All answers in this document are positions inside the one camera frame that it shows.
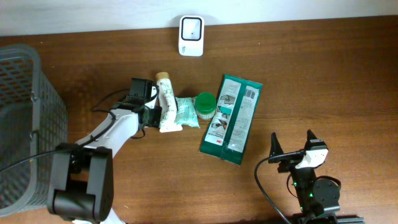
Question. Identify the white tube with tan cap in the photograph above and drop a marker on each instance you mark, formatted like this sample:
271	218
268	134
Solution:
167	103

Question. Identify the green white package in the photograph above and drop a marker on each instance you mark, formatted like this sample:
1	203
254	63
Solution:
227	134

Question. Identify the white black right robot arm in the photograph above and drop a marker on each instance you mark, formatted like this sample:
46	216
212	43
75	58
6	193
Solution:
318	196

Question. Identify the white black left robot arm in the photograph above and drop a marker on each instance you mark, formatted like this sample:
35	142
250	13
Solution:
81	188

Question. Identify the teal wipes packet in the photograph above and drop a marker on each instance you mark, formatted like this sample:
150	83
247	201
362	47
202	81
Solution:
186	114

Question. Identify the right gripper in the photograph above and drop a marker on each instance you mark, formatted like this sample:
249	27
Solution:
275	148

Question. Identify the grey plastic basket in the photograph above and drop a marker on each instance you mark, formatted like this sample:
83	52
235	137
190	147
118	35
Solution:
34	120

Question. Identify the green lid jar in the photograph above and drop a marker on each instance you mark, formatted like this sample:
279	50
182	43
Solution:
205	105

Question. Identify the white barcode scanner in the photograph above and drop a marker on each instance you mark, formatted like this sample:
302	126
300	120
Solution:
191	36

